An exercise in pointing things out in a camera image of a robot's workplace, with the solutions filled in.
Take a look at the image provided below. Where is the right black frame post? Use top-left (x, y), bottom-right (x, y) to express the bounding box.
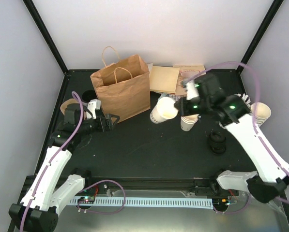
top-left (241, 0), bottom-right (284, 64)

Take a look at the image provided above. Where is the yellow padded envelope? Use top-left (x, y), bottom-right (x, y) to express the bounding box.
top-left (148, 63), bottom-right (180, 94)

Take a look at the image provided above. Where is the white lid stack on sleeve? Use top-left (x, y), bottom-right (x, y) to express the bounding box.
top-left (251, 102), bottom-right (272, 127)

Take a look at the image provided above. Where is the cakes printed paper bag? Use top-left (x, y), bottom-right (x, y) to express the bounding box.
top-left (173, 65), bottom-right (205, 96)

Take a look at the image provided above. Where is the white paper cup stack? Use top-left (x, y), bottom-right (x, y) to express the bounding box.
top-left (181, 114), bottom-right (198, 131)

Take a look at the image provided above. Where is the brown cardboard cup carrier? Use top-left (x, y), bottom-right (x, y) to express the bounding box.
top-left (60, 99), bottom-right (79, 115)

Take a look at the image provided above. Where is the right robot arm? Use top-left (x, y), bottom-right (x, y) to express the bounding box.
top-left (174, 73), bottom-right (289, 203)

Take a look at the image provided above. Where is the black cup sleeve stack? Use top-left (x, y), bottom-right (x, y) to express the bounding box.
top-left (82, 89), bottom-right (98, 103)

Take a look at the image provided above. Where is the black lid stack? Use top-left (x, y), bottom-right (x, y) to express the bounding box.
top-left (207, 130), bottom-right (226, 156)

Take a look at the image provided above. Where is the single white paper cup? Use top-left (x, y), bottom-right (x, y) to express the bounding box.
top-left (150, 97), bottom-right (178, 124)

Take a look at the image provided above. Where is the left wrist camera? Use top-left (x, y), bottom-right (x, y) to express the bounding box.
top-left (86, 99), bottom-right (101, 119)

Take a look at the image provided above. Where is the light blue cable duct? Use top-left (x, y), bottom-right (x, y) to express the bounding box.
top-left (67, 196), bottom-right (213, 209)

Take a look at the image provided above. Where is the brown paper bag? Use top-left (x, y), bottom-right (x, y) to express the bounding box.
top-left (90, 55), bottom-right (151, 122)

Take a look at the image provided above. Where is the blue checkered paper bag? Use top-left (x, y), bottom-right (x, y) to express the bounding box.
top-left (161, 93), bottom-right (181, 102)

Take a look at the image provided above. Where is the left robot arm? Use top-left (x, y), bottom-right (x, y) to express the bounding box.
top-left (9, 101), bottom-right (120, 232)

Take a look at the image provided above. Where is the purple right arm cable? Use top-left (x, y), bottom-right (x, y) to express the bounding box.
top-left (187, 61), bottom-right (289, 215)

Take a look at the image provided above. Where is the black frame post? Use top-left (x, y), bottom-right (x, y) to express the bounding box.
top-left (23, 0), bottom-right (68, 74)
top-left (241, 0), bottom-right (284, 64)

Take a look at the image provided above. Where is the jar of white stirrers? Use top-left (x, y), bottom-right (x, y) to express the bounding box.
top-left (239, 94), bottom-right (251, 108)

